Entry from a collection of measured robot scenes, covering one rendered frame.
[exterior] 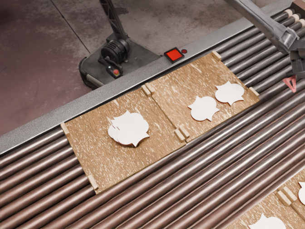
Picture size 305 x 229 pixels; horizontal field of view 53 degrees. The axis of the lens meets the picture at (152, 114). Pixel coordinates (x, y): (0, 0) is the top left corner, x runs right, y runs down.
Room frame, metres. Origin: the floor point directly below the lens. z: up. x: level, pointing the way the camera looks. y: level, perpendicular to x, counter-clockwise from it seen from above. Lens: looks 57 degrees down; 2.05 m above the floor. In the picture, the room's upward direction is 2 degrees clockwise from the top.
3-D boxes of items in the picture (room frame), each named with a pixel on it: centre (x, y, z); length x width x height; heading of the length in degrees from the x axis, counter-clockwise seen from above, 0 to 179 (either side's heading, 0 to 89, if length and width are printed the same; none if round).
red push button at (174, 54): (1.10, -0.10, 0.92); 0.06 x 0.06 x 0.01; 36
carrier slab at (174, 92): (0.86, -0.22, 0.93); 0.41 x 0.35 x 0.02; 124
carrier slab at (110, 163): (0.62, 0.12, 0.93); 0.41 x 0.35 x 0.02; 123
